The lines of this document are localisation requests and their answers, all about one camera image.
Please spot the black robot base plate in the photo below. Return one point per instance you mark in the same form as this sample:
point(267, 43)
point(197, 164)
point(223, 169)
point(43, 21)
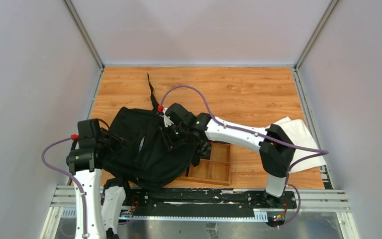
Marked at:
point(204, 202)

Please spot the white folded cloth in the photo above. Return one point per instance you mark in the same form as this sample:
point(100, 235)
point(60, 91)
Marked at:
point(299, 134)

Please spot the multicolour rolled belt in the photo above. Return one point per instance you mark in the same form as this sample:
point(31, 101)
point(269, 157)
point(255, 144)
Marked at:
point(203, 149)

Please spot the black fabric backpack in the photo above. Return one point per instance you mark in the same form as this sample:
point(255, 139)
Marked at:
point(146, 160)

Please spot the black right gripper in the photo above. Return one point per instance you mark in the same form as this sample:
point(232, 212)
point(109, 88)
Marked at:
point(165, 131)

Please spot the wooden compartment organizer tray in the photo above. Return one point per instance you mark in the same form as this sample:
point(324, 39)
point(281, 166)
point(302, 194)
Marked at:
point(215, 170)

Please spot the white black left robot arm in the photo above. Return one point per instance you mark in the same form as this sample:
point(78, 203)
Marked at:
point(98, 208)

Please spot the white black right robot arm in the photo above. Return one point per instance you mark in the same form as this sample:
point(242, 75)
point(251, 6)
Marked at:
point(272, 144)

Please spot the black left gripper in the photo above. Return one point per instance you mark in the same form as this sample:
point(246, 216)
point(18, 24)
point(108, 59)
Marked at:
point(111, 141)

